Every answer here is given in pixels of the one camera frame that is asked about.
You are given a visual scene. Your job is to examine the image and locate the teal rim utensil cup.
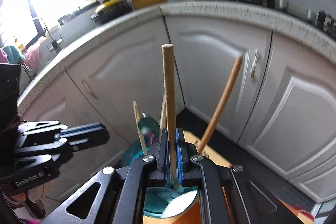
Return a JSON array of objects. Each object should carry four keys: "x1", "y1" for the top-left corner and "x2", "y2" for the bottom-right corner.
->
[{"x1": 120, "y1": 139, "x2": 200, "y2": 219}]

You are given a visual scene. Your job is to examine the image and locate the white ceramic spoon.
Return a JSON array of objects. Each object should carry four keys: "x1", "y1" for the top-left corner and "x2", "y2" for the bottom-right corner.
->
[{"x1": 161, "y1": 190, "x2": 198, "y2": 218}]

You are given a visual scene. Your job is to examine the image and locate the brown wooden chopstick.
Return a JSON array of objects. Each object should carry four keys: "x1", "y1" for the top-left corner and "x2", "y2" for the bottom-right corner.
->
[
  {"x1": 197, "y1": 56, "x2": 243, "y2": 154},
  {"x1": 161, "y1": 44, "x2": 177, "y2": 185}
]

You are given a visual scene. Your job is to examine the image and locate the light bamboo chopstick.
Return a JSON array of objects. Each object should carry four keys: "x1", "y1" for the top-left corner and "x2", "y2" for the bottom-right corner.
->
[
  {"x1": 132, "y1": 100, "x2": 149, "y2": 156},
  {"x1": 159, "y1": 94, "x2": 166, "y2": 140}
]

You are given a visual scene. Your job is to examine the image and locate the yellow black pot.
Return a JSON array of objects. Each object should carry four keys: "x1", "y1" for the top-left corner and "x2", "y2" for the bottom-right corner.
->
[{"x1": 91, "y1": 0, "x2": 132, "y2": 24}]

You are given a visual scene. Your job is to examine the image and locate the left gloved hand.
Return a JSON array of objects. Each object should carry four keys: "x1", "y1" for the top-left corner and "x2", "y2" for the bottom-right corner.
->
[{"x1": 11, "y1": 181, "x2": 52, "y2": 203}]

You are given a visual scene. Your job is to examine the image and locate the orange patterned cloth mat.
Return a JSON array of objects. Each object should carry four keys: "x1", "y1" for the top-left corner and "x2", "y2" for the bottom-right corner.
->
[{"x1": 142, "y1": 130, "x2": 316, "y2": 224}]

